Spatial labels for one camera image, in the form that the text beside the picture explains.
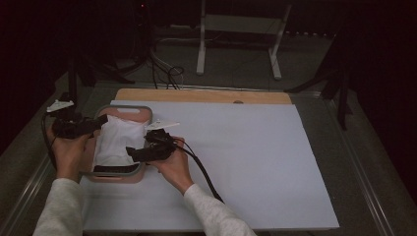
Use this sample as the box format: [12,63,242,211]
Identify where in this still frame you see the person's left hand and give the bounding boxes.
[46,127,96,182]

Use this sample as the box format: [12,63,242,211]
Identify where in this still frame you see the person's right hand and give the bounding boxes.
[148,137,195,195]

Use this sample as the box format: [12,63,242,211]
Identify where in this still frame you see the wooden table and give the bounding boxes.
[115,88,293,105]

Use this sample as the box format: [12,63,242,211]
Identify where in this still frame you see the white metal stand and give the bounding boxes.
[196,0,293,81]

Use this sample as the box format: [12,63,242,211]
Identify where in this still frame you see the bundle of floor cables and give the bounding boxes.
[149,36,185,90]

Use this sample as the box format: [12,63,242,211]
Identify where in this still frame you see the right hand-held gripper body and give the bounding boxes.
[143,119,181,162]

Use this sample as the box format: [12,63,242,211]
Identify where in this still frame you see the right hand-held gripper cable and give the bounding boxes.
[174,138,226,205]

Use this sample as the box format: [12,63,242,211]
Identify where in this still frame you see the white underwear with black waistband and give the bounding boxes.
[92,114,149,175]

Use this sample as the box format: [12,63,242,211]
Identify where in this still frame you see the black tripod stand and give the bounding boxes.
[283,63,354,131]
[58,53,136,112]

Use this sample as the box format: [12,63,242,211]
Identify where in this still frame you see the aluminium frame rail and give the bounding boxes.
[323,96,396,236]
[0,86,99,236]

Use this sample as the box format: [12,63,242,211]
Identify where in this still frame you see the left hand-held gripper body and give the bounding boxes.
[45,99,99,140]

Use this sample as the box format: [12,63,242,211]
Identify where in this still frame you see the white board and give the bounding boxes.
[80,99,340,232]

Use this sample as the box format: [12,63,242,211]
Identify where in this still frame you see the pink basin with grey rim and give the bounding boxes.
[78,104,154,185]

